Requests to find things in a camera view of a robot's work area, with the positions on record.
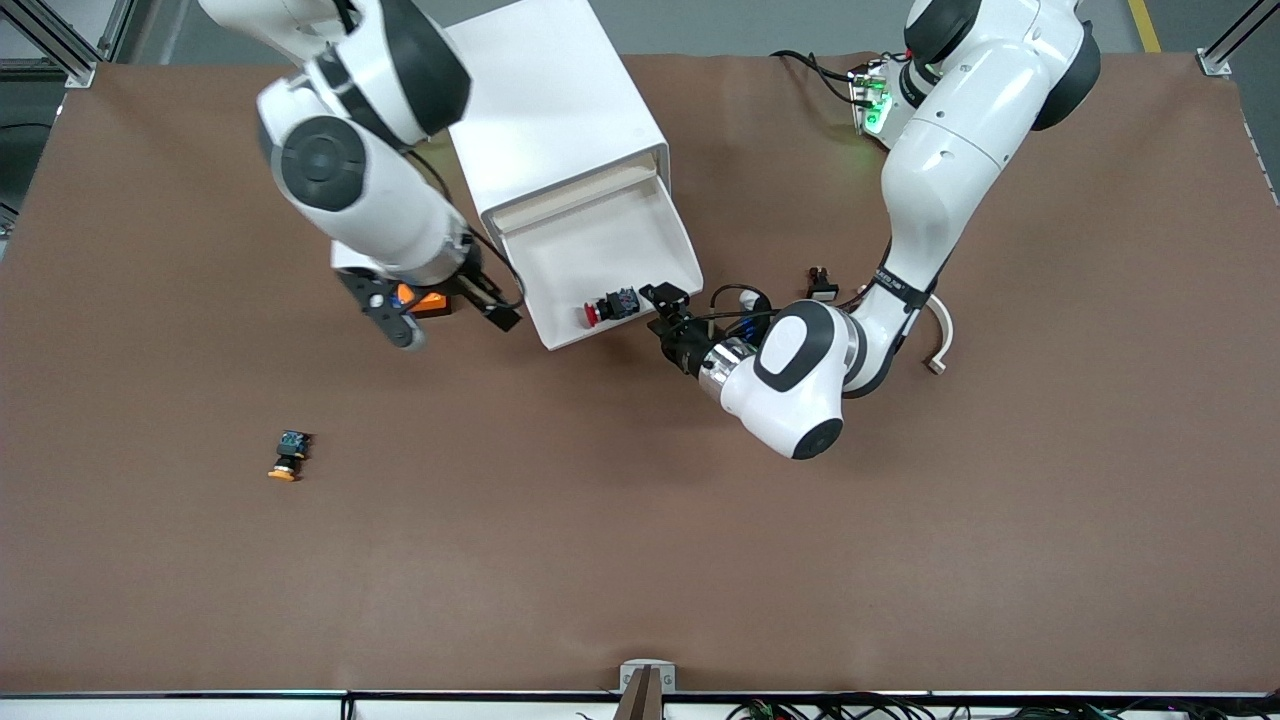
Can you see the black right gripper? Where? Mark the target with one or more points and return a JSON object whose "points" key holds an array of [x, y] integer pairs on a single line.
{"points": [[468, 281]]}

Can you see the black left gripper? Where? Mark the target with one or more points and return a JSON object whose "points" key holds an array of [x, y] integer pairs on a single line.
{"points": [[686, 347]]}

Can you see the red push button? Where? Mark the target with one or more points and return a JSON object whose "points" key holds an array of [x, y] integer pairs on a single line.
{"points": [[612, 305]]}

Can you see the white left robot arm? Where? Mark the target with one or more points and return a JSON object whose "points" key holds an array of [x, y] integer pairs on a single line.
{"points": [[940, 170]]}

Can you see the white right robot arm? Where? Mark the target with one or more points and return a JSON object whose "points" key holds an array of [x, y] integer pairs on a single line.
{"points": [[360, 200]]}

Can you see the yellow push button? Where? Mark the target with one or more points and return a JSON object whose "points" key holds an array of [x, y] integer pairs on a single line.
{"points": [[288, 458]]}

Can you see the orange box with hole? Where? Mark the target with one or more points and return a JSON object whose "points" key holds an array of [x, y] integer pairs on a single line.
{"points": [[430, 300]]}

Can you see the black switch white cap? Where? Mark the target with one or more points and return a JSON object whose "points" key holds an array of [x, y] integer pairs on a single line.
{"points": [[822, 290]]}

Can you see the white curved bracket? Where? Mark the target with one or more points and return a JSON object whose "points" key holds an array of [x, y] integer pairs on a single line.
{"points": [[945, 340]]}

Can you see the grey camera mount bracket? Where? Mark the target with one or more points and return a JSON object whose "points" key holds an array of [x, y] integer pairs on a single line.
{"points": [[648, 680]]}

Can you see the white table edge rail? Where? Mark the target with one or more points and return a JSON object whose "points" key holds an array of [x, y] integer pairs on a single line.
{"points": [[200, 705]]}

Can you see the aluminium frame strut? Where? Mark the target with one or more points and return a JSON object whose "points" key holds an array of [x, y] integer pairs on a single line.
{"points": [[1215, 55], [60, 50]]}

